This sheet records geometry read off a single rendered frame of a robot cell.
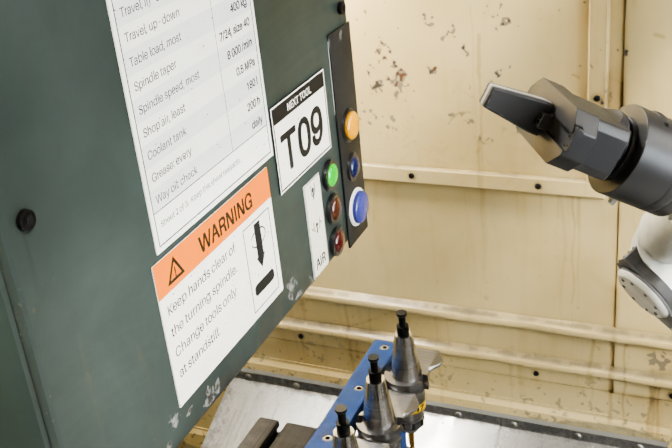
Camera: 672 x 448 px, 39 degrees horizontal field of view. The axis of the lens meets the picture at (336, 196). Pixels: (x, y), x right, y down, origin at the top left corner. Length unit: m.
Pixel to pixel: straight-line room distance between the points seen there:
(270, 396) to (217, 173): 1.41
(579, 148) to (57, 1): 0.48
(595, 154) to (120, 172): 0.45
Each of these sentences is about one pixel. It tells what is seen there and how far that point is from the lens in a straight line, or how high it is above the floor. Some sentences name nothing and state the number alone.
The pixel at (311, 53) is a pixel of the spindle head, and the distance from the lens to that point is 0.77.
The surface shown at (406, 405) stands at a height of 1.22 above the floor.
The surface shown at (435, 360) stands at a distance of 1.43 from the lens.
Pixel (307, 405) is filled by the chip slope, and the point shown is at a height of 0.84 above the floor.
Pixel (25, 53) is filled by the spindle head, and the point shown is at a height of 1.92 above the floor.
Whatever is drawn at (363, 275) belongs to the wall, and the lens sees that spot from 1.80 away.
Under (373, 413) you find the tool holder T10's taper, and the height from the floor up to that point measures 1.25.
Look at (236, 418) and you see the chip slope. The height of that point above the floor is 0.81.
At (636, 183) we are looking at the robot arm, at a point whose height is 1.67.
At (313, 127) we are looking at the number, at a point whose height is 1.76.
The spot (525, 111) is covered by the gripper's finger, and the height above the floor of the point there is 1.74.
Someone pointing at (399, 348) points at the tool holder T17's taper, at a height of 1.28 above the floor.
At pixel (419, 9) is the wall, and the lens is 1.55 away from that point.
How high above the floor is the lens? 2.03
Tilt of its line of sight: 25 degrees down
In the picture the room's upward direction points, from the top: 6 degrees counter-clockwise
